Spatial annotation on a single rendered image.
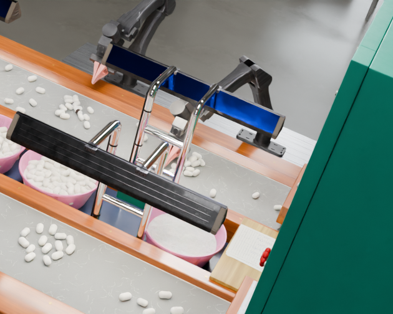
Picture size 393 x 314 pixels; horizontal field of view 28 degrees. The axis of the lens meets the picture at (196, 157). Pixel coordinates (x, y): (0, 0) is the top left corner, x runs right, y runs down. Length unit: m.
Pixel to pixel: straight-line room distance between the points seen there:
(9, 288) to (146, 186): 0.45
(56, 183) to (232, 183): 0.62
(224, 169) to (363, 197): 1.46
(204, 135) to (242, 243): 0.60
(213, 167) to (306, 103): 2.31
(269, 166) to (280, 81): 2.37
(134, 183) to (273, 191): 0.85
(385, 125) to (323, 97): 3.88
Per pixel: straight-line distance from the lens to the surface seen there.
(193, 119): 2.36
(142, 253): 2.30
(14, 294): 2.11
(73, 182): 2.53
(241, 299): 2.12
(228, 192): 2.68
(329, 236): 1.42
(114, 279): 2.24
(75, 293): 2.17
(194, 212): 1.99
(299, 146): 3.22
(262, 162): 2.85
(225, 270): 2.32
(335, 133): 1.32
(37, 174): 2.54
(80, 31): 5.08
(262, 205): 2.68
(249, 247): 2.43
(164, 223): 2.48
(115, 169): 2.04
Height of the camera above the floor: 2.28
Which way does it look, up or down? 33 degrees down
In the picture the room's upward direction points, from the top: 18 degrees clockwise
